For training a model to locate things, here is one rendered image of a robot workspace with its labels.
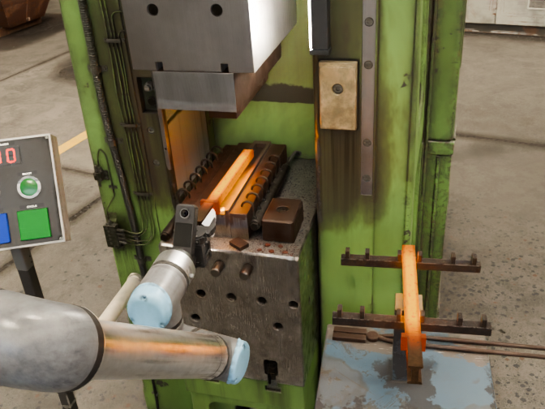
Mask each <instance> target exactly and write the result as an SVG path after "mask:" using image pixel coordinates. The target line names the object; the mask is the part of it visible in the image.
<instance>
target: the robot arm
mask: <svg viewBox="0 0 545 409"><path fill-rule="evenodd" d="M197 218H198V207H197V206H196V205H194V204H178V205H177V206H176V212H175V222H174V233H173V237H174V240H173V248H171V249H170V250H165V251H163V252H162V253H160V254H159V256H158V257H157V258H156V260H155V261H154V263H153V264H152V266H151V268H150V269H149V271H148V272H147V273H146V275H145V276H144V278H143V279H142V281H141V282H140V284H139V285H138V286H137V287H136V288H135V289H134V290H133V292H132V294H131V297H130V299H129V301H128V303H127V313H128V316H129V317H130V319H131V321H132V322H133V324H127V323H121V322H114V321H103V320H99V319H98V318H97V316H96V315H95V314H94V313H93V312H91V311H90V310H88V309H87V308H84V307H82V306H78V305H73V304H65V303H60V302H56V301H53V300H48V299H42V298H38V297H34V296H31V295H26V294H22V293H19V292H15V291H9V290H5V289H2V288H0V385H1V386H5V387H11V388H15V389H19V390H31V391H37V392H46V393H66V392H72V391H76V390H79V389H81V388H83V387H84V386H86V385H87V384H88V383H89V382H90V381H91V380H148V379H202V380H218V381H223V382H226V384H232V385H236V384H238V383H239V382H240V381H241V380H242V378H243V376H244V374H245V372H246V370H247V365H248V362H249V357H250V347H249V345H248V343H247V342H246V341H243V340H241V339H240V338H232V337H230V336H226V335H223V334H218V333H214V332H212V331H208V330H206V329H200V328H197V327H194V326H190V325H185V324H184V323H183V318H182V309H181V304H180V301H181V298H182V297H183V295H184V294H185V292H186V290H187V288H188V286H189V284H190V283H191V280H192V279H193V278H194V276H195V268H198V267H200V268H205V266H206V264H207V263H208V261H209V259H210V258H211V256H212V250H211V244H210V241H208V238H207V237H210V236H211V238H213V236H214V235H215V231H216V213H215V211H214V209H212V210H211V211H210V212H209V214H208V216H207V217H206V218H205V219H204V221H203V222H202V224H200V226H197ZM208 254H209V258H208V259H207V261H206V256H207V255H208Z"/></svg>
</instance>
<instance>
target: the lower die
mask: <svg viewBox="0 0 545 409"><path fill-rule="evenodd" d="M255 144H266V145H265V147H264V149H263V150H262V152H261V154H260V155H259V156H258V158H257V159H256V161H255V163H254V165H253V166H252V168H251V169H250V171H249V172H248V174H247V176H246V178H245V179H244V180H243V182H242V184H241V185H240V187H239V188H238V190H237V191H236V193H235V194H234V197H233V198H232V200H231V201H230V203H229V204H228V206H227V207H226V209H225V214H219V215H217V214H216V231H215V235H214V236H218V237H226V238H236V237H239V238H241V239H250V237H251V235H252V233H253V230H252V229H251V227H250V224H251V220H252V218H253V217H252V216H253V208H252V205H251V204H250V203H244V204H243V207H241V203H242V202H243V201H245V200H249V201H251V202H253V203H254V205H255V212H256V211H257V207H258V200H257V196H256V195H253V194H250V195H249V196H248V198H246V194H247V193H248V192H256V193H257V194H258V195H259V196H260V203H261V202H262V198H263V194H262V189H261V187H259V186H254V187H253V190H251V186H252V185H253V184H255V183H256V182H255V179H256V178H257V177H258V176H264V177H266V178H267V179H268V182H269V187H270V186H271V174H270V172H269V171H267V170H265V171H263V173H262V174H260V171H261V170H262V169H264V168H267V169H270V170H271V171H272V173H273V180H274V178H275V166H274V165H273V164H271V163H268V164H267V165H266V167H264V164H265V163H266V162H267V161H269V160H268V158H269V156H270V155H272V154H276V155H278V156H279V157H280V158H281V165H283V164H285V163H286V162H287V153H286V144H271V141H258V140H255V141H254V142H253V144H250V143H238V145H229V144H226V145H225V147H224V148H223V149H222V150H223V153H222V154H221V152H220V153H219V154H218V155H217V156H218V161H216V158H215V160H214V161H213V162H212V164H213V168H211V165H210V167H209V168H208V173H207V174H205V173H204V174H203V176H202V180H203V182H202V183H201V182H200V180H199V181H198V183H197V184H196V189H194V188H192V190H191V191H190V193H191V198H188V195H187V197H186V198H185V200H184V201H183V202H182V204H189V205H196V206H197V207H198V209H199V208H200V201H201V200H202V199H205V200H207V199H208V197H209V196H210V195H211V193H212V192H213V190H214V189H215V187H216V186H217V184H218V183H219V182H220V181H221V180H222V178H223V177H224V176H225V174H226V173H227V171H228V170H229V168H230V167H231V166H232V165H233V164H234V162H235V161H236V159H237V158H238V156H239V155H240V154H241V152H242V151H243V150H244V149H252V148H253V147H254V145H255ZM271 161H273V162H274V163H276V165H277V173H278V168H279V160H278V158H277V157H271ZM257 183H258V184H260V185H262V186H263V187H264V194H265V195H266V193H267V192H266V191H267V182H266V180H265V179H262V178H260V179H258V182H257Z"/></svg>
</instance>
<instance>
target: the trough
mask: <svg viewBox="0 0 545 409"><path fill-rule="evenodd" d="M265 145H266V144H255V145H254V147H253V148H252V149H253V150H254V157H253V158H252V160H251V161H250V163H249V164H248V166H247V168H246V169H245V170H244V171H243V173H242V174H241V176H240V177H239V179H238V181H237V182H236V183H235V185H234V186H233V187H232V189H231V190H230V192H229V193H228V195H227V196H226V198H225V199H224V200H223V202H222V203H221V205H220V208H221V207H224V208H226V207H227V206H228V204H229V203H230V201H231V200H232V198H233V197H234V194H235V193H236V191H237V190H238V188H239V187H240V185H241V184H242V182H243V180H244V179H245V178H246V176H247V174H248V172H249V171H250V169H251V168H252V166H253V165H254V163H255V161H256V159H257V158H258V156H259V155H260V154H261V152H262V150H263V149H264V147H265Z"/></svg>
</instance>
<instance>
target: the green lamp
mask: <svg viewBox="0 0 545 409"><path fill-rule="evenodd" d="M19 188H20V191H21V192H22V193H23V194H24V195H26V196H32V195H34V194H35V193H36V192H37V189H38V185H37V183H36V181H35V180H34V179H25V180H23V181H22V182H21V184H20V186H19Z"/></svg>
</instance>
